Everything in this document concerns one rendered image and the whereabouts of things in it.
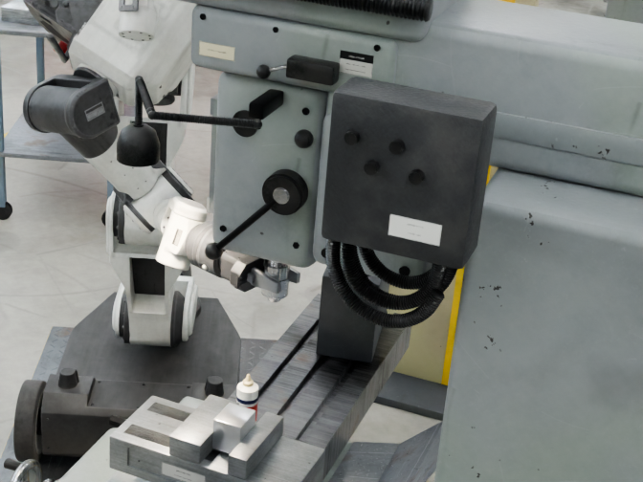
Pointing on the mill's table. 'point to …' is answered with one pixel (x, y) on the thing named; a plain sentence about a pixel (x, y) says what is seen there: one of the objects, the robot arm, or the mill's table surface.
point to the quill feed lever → (286, 183)
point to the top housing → (335, 16)
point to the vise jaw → (197, 431)
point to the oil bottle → (248, 394)
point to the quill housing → (262, 144)
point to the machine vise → (302, 454)
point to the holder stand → (346, 325)
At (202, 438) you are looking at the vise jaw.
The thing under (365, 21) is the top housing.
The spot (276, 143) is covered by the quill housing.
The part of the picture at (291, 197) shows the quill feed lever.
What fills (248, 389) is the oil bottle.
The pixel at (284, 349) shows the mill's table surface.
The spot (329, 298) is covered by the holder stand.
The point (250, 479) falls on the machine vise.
